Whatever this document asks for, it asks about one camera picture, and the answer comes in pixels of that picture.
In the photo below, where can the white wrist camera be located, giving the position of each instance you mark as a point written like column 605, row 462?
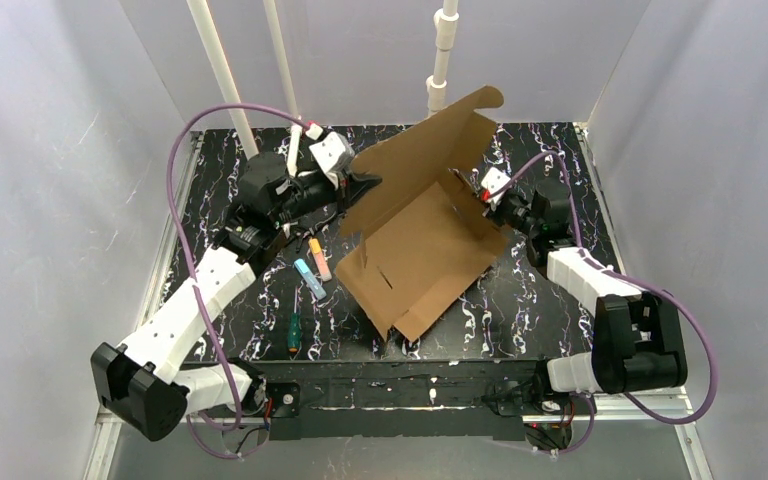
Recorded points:
column 331, row 151
column 492, row 184

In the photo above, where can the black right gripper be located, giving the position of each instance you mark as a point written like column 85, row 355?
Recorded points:
column 489, row 206

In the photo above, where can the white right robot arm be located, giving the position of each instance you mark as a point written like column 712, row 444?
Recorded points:
column 637, row 342

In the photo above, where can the light blue marker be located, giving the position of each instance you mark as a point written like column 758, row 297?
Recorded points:
column 310, row 279

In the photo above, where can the green handled screwdriver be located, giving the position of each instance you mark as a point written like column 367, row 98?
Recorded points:
column 294, row 333

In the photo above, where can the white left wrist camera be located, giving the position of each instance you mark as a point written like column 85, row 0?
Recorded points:
column 331, row 151

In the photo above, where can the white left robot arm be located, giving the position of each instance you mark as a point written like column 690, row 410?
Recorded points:
column 142, row 380

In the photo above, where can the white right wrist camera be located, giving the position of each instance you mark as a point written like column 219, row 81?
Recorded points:
column 492, row 184

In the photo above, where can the black grey pliers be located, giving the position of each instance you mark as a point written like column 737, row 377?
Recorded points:
column 301, row 234

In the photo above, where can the black front mounting rail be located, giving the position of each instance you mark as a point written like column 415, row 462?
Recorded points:
column 414, row 398

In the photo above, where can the brown cardboard box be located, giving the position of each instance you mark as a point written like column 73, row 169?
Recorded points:
column 423, row 238

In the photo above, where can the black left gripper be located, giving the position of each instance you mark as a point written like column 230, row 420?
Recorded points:
column 342, row 187

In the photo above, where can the orange pink marker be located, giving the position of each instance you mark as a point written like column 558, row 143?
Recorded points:
column 320, row 260

